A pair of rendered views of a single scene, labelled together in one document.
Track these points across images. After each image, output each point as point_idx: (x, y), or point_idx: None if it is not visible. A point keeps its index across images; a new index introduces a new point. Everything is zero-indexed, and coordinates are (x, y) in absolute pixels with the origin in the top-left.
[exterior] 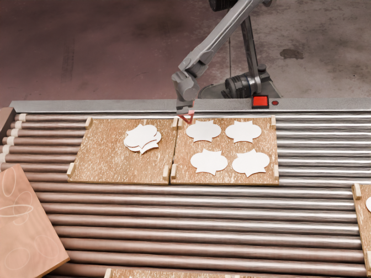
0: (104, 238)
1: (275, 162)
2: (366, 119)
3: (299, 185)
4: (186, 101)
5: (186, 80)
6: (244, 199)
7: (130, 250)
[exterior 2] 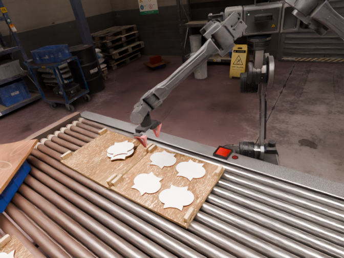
0: (42, 210)
1: (197, 206)
2: (317, 201)
3: (207, 238)
4: (143, 127)
5: (140, 107)
6: (149, 227)
7: (43, 228)
